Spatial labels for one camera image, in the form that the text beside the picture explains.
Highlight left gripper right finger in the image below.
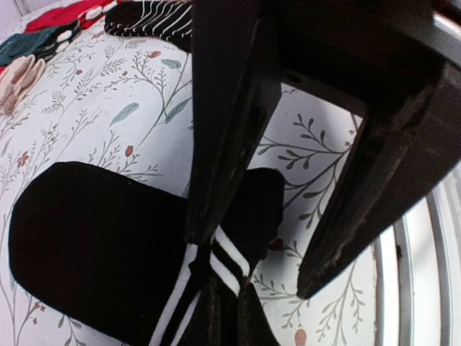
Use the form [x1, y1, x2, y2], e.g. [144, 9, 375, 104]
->
[279, 1, 460, 298]

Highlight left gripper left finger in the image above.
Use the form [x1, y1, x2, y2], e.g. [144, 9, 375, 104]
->
[185, 1, 281, 244]

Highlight black sock white stripes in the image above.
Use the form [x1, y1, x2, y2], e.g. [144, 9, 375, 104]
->
[9, 162, 285, 345]

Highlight black striped sock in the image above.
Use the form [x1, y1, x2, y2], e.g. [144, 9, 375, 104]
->
[104, 1, 192, 53]

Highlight red white sock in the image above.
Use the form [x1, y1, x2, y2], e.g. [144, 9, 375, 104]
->
[24, 0, 119, 33]

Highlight dark green sock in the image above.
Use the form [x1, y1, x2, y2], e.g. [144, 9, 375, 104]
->
[1, 20, 82, 67]

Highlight red santa sock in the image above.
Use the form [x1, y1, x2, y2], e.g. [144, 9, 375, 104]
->
[1, 55, 46, 115]

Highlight aluminium front rail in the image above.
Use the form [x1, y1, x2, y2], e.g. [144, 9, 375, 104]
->
[370, 10, 461, 346]

